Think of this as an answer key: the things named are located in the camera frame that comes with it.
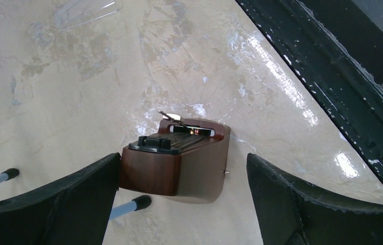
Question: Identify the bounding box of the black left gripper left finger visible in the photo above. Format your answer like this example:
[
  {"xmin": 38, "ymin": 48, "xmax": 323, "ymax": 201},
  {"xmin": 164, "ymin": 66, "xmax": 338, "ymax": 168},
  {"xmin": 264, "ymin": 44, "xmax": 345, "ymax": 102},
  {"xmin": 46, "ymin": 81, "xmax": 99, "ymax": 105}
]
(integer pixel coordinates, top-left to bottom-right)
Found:
[{"xmin": 0, "ymin": 153, "xmax": 121, "ymax": 244}]

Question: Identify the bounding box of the brown wooden metronome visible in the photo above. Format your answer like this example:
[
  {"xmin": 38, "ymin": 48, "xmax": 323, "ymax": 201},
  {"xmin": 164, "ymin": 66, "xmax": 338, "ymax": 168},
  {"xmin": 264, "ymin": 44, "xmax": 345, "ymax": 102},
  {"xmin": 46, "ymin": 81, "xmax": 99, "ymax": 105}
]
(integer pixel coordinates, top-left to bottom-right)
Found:
[{"xmin": 119, "ymin": 111, "xmax": 231, "ymax": 204}]

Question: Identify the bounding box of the clear plastic metronome cover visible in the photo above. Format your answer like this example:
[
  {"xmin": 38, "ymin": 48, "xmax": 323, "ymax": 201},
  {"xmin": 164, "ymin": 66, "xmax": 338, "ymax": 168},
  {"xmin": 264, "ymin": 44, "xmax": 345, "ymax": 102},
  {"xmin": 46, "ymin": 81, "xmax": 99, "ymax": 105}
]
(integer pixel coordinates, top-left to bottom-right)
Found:
[{"xmin": 54, "ymin": 0, "xmax": 119, "ymax": 31}]

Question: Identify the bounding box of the blue tripod music stand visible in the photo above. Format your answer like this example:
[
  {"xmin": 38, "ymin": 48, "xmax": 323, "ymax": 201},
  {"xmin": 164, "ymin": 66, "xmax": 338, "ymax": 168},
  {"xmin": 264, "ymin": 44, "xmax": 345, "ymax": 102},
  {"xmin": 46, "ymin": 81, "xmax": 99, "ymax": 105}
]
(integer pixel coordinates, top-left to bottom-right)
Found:
[{"xmin": 0, "ymin": 168, "xmax": 152, "ymax": 220}]

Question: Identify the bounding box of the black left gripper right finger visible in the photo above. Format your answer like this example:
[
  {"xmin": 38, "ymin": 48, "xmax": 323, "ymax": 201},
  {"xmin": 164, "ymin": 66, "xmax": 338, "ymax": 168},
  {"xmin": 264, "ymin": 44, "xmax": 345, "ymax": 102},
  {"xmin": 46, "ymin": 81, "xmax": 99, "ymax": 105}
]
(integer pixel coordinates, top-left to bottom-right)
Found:
[{"xmin": 246, "ymin": 153, "xmax": 383, "ymax": 244}]

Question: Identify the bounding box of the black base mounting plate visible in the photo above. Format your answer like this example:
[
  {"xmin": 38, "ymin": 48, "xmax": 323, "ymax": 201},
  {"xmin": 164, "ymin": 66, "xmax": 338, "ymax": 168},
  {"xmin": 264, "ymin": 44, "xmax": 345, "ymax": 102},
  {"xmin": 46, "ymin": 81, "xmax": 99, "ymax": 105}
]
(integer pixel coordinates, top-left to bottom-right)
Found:
[{"xmin": 238, "ymin": 1, "xmax": 383, "ymax": 184}]

